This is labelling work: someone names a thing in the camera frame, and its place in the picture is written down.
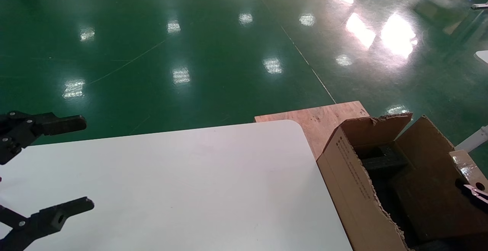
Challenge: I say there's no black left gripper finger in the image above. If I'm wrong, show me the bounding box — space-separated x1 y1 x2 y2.
0 198 95 251
0 111 87 166

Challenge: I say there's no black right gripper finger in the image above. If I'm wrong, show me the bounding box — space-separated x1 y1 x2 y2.
463 184 488 205

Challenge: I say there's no big open cardboard box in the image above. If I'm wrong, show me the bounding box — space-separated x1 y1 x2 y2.
316 113 488 251

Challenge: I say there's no black foam block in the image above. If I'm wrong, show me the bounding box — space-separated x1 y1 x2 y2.
360 142 410 177

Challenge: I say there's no wooden board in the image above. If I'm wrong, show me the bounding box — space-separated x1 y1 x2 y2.
255 101 370 160

